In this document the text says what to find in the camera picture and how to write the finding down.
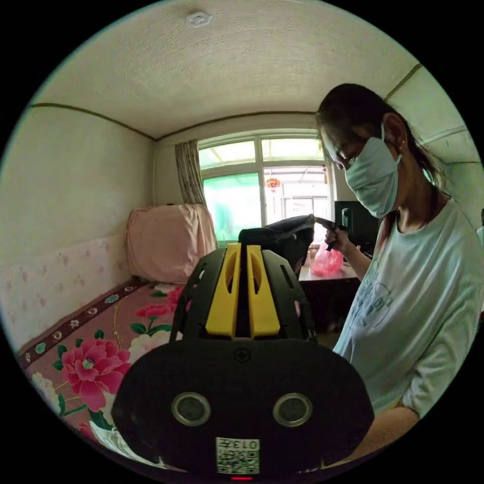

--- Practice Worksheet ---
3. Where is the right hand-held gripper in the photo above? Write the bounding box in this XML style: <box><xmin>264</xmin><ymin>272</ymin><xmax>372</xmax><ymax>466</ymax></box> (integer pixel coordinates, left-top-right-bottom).
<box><xmin>312</xmin><ymin>214</ymin><xmax>351</xmax><ymax>253</ymax></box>

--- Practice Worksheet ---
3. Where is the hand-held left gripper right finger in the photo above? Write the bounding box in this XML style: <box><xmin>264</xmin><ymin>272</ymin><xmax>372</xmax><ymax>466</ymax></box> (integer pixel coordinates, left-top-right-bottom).
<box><xmin>246</xmin><ymin>245</ymin><xmax>282</xmax><ymax>339</ymax></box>

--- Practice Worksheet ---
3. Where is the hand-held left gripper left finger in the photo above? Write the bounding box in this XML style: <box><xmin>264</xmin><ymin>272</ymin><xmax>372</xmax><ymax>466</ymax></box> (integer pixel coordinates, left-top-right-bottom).
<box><xmin>205</xmin><ymin>243</ymin><xmax>242</xmax><ymax>338</ymax></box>

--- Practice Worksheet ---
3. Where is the black t-shirt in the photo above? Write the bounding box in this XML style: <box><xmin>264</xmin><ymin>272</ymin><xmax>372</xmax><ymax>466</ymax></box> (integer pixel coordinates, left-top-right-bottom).
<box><xmin>237</xmin><ymin>214</ymin><xmax>316</xmax><ymax>278</ymax></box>

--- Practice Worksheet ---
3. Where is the person's right forearm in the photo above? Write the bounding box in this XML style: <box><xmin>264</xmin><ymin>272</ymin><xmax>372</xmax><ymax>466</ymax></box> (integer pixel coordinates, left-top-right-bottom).
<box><xmin>344</xmin><ymin>241</ymin><xmax>375</xmax><ymax>282</ymax></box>

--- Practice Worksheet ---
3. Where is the person's left forearm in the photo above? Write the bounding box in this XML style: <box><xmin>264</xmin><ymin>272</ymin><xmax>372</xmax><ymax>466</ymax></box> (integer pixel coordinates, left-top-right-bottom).
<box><xmin>332</xmin><ymin>405</ymin><xmax>421</xmax><ymax>466</ymax></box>

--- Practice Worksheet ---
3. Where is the person's right hand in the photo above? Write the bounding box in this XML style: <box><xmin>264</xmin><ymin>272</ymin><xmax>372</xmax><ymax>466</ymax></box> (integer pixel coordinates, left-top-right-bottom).
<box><xmin>324</xmin><ymin>228</ymin><xmax>357</xmax><ymax>255</ymax></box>

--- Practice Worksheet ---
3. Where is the black monitor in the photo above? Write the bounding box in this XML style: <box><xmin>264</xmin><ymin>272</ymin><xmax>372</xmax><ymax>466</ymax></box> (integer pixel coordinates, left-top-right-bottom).
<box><xmin>334</xmin><ymin>200</ymin><xmax>382</xmax><ymax>249</ymax></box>

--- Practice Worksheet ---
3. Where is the pink plastic bag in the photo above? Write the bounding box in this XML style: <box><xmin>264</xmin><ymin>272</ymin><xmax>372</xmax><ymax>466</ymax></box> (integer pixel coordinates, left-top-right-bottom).
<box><xmin>310</xmin><ymin>241</ymin><xmax>345</xmax><ymax>277</ymax></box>

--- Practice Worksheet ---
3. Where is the dark wooden table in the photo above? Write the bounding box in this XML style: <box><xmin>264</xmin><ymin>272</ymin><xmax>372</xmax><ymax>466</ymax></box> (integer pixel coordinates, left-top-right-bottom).
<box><xmin>297</xmin><ymin>264</ymin><xmax>362</xmax><ymax>334</ymax></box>

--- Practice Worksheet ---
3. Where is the bedding stack under pink cloth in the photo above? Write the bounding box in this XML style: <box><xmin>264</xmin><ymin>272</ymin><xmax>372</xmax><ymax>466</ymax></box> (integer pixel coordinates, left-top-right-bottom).
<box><xmin>126</xmin><ymin>203</ymin><xmax>219</xmax><ymax>285</ymax></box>

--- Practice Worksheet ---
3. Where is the window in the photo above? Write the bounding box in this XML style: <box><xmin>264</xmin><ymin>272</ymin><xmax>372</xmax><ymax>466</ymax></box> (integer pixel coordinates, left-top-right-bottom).
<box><xmin>197</xmin><ymin>133</ymin><xmax>336</xmax><ymax>244</ymax></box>

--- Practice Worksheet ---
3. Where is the person's body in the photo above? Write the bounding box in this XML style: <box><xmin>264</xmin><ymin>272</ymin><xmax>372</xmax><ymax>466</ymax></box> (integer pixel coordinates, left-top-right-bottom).
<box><xmin>316</xmin><ymin>83</ymin><xmax>484</xmax><ymax>419</ymax></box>

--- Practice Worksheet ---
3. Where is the patterned curtain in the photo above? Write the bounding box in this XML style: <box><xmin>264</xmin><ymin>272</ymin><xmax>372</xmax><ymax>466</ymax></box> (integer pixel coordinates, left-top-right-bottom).
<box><xmin>174</xmin><ymin>140</ymin><xmax>208</xmax><ymax>208</ymax></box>

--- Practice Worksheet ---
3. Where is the bed with floral sheet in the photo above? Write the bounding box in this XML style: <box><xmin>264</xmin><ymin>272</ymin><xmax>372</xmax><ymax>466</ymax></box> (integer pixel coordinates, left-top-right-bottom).
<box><xmin>17</xmin><ymin>279</ymin><xmax>190</xmax><ymax>443</ymax></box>

